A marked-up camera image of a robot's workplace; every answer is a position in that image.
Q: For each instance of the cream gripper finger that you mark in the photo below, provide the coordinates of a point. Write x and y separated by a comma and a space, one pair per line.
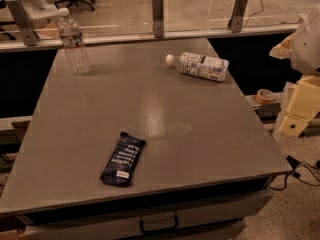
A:
283, 49
303, 106

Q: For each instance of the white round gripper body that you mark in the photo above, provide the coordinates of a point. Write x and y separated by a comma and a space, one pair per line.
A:
307, 47

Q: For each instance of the dark blue rxbar wrapper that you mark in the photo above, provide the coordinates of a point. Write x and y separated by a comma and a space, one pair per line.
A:
124, 158

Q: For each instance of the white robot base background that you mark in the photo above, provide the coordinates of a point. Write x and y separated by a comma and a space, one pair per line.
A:
41, 13

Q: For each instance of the lying white-label plastic bottle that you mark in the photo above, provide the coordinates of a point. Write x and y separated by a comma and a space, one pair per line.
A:
201, 66

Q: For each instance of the clear upright water bottle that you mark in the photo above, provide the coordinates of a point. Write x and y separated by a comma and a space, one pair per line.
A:
73, 43

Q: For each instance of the roll of tan tape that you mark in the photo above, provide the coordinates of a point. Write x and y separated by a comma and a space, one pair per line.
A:
264, 96

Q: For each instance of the grey drawer front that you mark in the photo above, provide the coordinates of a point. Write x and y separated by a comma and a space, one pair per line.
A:
219, 218

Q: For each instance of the clear glass barrier panel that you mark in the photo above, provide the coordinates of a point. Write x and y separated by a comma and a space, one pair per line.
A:
133, 20

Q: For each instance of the right metal glass bracket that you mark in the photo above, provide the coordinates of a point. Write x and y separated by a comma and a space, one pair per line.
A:
236, 20

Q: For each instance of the metal glass bracket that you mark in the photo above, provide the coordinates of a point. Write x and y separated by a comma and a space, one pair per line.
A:
236, 20
158, 18
25, 27

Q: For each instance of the middle metal glass bracket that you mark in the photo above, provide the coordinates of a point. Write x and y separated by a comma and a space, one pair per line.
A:
158, 18

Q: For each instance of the black drawer handle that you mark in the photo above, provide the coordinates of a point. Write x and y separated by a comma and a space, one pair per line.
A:
159, 227

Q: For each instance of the left metal glass bracket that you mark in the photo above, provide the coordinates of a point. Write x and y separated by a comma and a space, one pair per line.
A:
25, 27

